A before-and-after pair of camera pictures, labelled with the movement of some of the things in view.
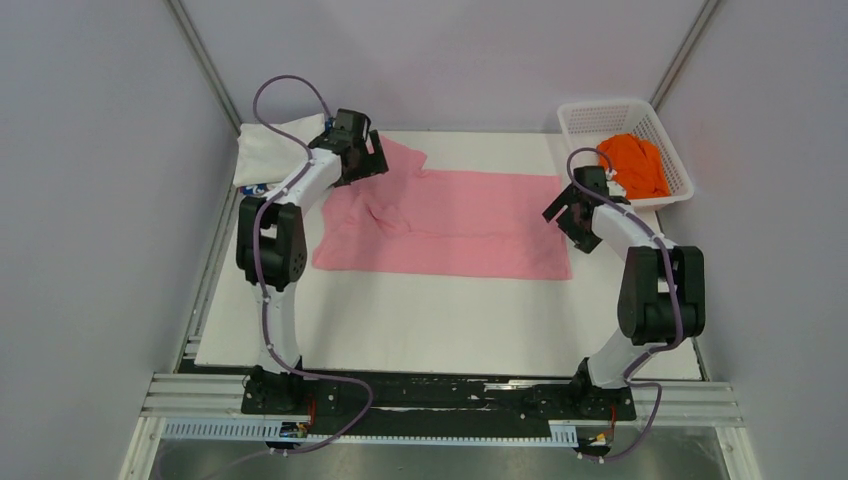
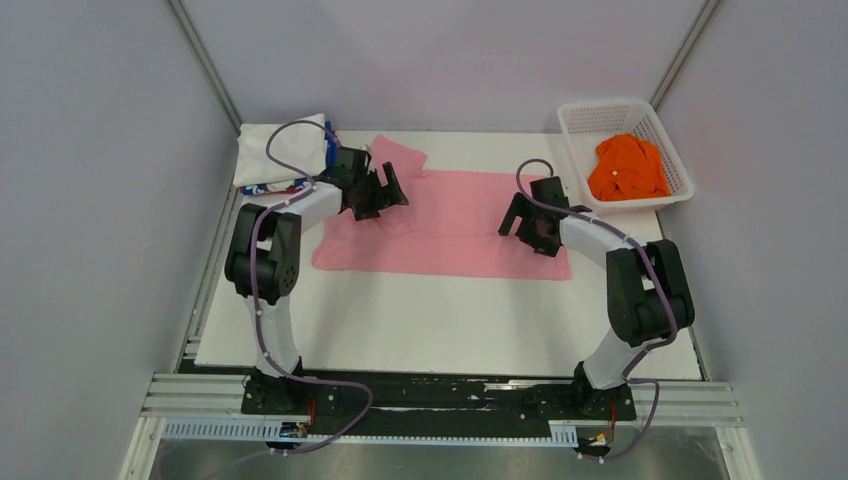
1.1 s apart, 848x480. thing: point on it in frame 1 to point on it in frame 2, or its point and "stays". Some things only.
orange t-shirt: x=638 y=166 stays
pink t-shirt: x=403 y=220 stays
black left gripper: x=372 y=164 to x=386 y=197
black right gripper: x=583 y=240 to x=523 y=207
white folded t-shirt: x=266 y=158 stays
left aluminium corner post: x=206 y=63 stays
